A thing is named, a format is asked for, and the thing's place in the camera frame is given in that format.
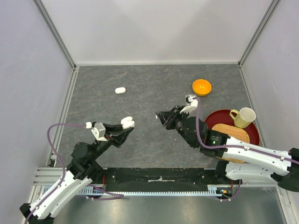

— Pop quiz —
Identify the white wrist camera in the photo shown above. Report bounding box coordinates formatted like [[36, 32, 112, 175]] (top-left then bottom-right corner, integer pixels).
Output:
[[91, 123, 108, 141], [179, 94, 198, 114]]

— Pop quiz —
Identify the white earbud charging case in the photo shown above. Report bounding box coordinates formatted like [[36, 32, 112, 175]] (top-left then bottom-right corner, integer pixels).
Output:
[[121, 116, 135, 129]]

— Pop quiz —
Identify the aluminium frame post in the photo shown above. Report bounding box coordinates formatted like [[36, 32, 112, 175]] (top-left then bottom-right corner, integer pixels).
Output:
[[238, 0, 280, 68], [33, 0, 76, 70]]

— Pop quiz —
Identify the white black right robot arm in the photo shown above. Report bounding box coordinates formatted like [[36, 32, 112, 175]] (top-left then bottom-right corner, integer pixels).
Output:
[[155, 106, 299, 192]]

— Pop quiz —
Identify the light blue cable duct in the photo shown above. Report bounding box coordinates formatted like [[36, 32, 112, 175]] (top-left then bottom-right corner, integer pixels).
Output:
[[74, 185, 232, 196]]

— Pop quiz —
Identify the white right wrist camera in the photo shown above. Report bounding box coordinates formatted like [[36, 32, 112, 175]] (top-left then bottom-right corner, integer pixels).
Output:
[[179, 94, 198, 114]]

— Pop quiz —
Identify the aluminium frame right post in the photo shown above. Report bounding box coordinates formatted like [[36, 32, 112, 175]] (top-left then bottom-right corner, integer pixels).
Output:
[[238, 0, 280, 68]]

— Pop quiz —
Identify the orange plastic bowl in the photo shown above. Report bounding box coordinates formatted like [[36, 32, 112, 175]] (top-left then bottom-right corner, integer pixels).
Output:
[[192, 79, 212, 96]]

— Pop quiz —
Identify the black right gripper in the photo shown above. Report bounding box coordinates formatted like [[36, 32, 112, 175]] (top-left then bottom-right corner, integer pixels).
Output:
[[156, 105, 196, 147]]

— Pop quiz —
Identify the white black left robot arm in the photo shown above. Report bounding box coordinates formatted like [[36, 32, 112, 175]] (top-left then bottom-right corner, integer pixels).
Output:
[[20, 117, 135, 224]]

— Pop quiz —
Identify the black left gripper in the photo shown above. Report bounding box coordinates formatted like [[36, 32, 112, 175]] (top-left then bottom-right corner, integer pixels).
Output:
[[90, 122, 134, 161]]

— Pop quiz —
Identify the white oval case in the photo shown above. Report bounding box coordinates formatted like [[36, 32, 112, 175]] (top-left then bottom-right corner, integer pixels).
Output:
[[115, 87, 126, 94]]

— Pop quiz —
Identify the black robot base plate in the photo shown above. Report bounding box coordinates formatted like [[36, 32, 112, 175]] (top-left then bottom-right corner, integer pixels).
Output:
[[88, 168, 242, 190]]

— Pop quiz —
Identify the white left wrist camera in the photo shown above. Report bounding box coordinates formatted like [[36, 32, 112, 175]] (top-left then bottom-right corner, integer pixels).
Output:
[[91, 123, 108, 141]]

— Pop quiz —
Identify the red round plate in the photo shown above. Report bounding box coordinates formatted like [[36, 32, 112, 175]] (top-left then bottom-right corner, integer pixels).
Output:
[[205, 109, 260, 145]]

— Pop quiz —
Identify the cream yellow mug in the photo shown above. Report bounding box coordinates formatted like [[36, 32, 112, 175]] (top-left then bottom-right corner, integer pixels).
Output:
[[229, 107, 256, 129]]

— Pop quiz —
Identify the woven bamboo tray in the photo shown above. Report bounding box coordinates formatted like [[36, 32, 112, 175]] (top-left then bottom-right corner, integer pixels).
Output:
[[209, 123, 252, 164]]

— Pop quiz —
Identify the aluminium frame left post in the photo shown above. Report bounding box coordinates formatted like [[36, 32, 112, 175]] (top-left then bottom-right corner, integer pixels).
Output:
[[33, 0, 76, 70]]

